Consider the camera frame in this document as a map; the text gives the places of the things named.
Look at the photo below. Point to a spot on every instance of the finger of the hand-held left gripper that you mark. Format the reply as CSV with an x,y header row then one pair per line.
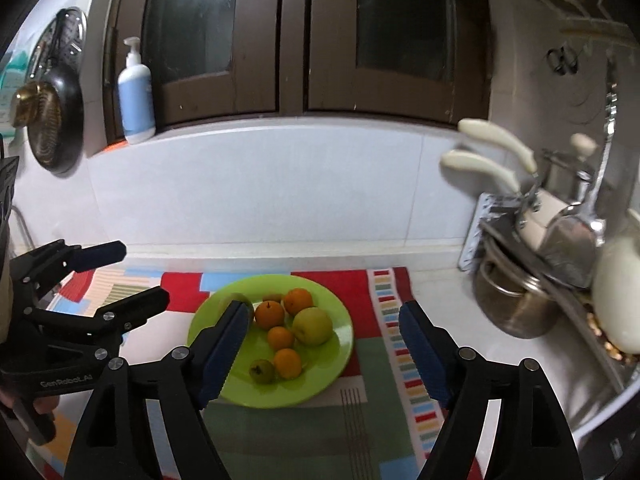
x,y
97,255
135,305

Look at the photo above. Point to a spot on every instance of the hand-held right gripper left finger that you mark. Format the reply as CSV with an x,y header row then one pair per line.
x,y
225,350

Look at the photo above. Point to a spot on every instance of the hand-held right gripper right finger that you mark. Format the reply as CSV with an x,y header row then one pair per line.
x,y
425,355

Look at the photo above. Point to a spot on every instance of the small green tomato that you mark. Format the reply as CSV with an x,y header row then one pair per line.
x,y
262,371

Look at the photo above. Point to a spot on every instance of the green apple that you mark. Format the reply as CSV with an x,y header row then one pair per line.
x,y
230,300

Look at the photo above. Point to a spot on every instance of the orange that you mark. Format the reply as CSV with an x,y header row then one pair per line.
x,y
280,338
287,363
299,301
270,314

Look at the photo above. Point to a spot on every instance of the small tan round fruit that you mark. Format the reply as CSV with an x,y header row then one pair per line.
x,y
274,297

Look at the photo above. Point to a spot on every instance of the yellow apple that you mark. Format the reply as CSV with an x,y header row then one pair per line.
x,y
312,326

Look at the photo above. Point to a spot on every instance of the green plate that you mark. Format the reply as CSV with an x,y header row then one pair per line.
x,y
320,367

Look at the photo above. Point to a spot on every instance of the person's left hand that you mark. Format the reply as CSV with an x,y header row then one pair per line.
x,y
45,404

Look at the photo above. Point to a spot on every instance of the colourful patchwork table cloth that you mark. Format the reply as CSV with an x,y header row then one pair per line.
x,y
370,430

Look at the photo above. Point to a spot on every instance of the large steel stockpot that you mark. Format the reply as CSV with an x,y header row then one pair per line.
x,y
515,305

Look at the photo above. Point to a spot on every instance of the black frying pan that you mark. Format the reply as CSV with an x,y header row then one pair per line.
x,y
60,130

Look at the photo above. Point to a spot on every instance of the white steel dish rack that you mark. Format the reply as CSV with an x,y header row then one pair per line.
x,y
480,220

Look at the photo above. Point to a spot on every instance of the white blue pump bottle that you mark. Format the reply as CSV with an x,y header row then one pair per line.
x,y
135,100

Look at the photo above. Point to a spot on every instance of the brass ladle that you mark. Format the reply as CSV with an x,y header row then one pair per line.
x,y
29,105

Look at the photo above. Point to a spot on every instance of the steel hanging spatula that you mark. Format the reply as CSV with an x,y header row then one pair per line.
x,y
570,245

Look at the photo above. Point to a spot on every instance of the white ceramic pot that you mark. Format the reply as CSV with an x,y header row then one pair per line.
x,y
617,285

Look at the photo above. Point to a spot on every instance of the perforated steel steamer plate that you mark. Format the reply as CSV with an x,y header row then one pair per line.
x,y
72,35

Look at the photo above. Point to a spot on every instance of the small steel lidded pot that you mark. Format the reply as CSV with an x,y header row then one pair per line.
x,y
567,175

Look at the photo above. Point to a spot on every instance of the brown framed window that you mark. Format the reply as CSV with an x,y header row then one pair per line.
x,y
295,60

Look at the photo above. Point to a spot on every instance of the black hanging scissors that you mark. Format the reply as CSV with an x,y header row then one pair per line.
x,y
562,60

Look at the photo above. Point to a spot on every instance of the wall mounted paper box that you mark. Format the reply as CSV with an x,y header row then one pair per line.
x,y
12,90

